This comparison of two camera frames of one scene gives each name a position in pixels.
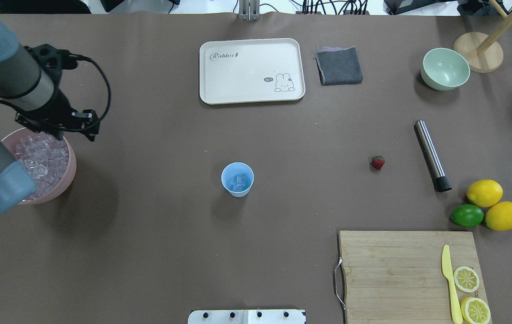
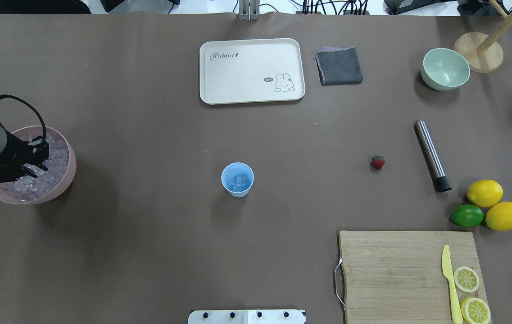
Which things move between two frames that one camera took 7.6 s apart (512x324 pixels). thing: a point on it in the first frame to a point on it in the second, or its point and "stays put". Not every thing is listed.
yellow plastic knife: x=446 y=269 stays put
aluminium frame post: x=249 y=10 stays put
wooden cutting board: x=398 y=277 stays put
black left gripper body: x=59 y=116 to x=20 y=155
